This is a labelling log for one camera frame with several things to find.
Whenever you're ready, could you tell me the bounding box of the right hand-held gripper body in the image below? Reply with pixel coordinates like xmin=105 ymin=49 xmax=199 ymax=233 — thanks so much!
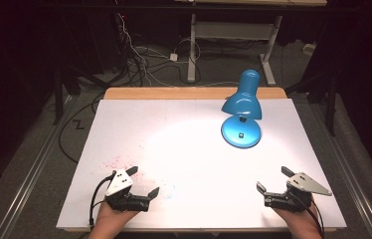
xmin=264 ymin=171 xmax=334 ymax=214

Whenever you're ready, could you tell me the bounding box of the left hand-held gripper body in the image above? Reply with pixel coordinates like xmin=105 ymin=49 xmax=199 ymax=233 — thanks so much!
xmin=104 ymin=168 xmax=151 ymax=213

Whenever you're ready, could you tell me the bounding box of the blue desk lamp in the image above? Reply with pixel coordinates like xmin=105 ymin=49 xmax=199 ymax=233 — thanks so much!
xmin=220 ymin=69 xmax=264 ymax=149

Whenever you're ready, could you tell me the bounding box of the person's left hand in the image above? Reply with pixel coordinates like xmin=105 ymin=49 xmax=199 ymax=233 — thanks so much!
xmin=92 ymin=200 xmax=141 ymax=233

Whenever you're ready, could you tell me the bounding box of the person's right hand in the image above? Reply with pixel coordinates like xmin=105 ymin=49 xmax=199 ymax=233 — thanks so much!
xmin=273 ymin=201 xmax=323 ymax=234

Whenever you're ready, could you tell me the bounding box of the small white box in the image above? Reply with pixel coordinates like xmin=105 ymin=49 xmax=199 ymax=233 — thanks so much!
xmin=302 ymin=43 xmax=317 ymax=57

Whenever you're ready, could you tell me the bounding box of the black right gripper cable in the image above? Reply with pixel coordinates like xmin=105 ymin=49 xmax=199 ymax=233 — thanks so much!
xmin=297 ymin=193 xmax=326 ymax=239

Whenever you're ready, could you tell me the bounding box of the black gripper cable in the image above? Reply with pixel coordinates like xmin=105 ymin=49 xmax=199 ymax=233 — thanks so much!
xmin=297 ymin=193 xmax=326 ymax=239
xmin=89 ymin=173 xmax=116 ymax=231

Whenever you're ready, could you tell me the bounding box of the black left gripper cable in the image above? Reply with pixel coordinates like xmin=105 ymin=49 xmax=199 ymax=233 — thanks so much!
xmin=89 ymin=173 xmax=116 ymax=231

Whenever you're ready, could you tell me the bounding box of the aluminium floor rail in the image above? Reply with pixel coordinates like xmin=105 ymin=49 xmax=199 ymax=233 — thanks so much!
xmin=0 ymin=95 xmax=78 ymax=239
xmin=301 ymin=96 xmax=372 ymax=239

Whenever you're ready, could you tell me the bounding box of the black floor cable loop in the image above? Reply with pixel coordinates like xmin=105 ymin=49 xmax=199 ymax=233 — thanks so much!
xmin=58 ymin=94 xmax=106 ymax=164

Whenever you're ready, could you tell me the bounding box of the bundle of black floor cables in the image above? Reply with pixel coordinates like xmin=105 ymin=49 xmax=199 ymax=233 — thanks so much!
xmin=107 ymin=39 xmax=205 ymax=88

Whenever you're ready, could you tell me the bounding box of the white floor cable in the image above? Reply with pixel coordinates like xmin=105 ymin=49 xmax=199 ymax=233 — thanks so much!
xmin=115 ymin=13 xmax=242 ymax=89

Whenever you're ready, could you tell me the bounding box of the white metal desk frame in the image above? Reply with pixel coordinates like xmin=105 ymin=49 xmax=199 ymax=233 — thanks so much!
xmin=173 ymin=0 xmax=328 ymax=87

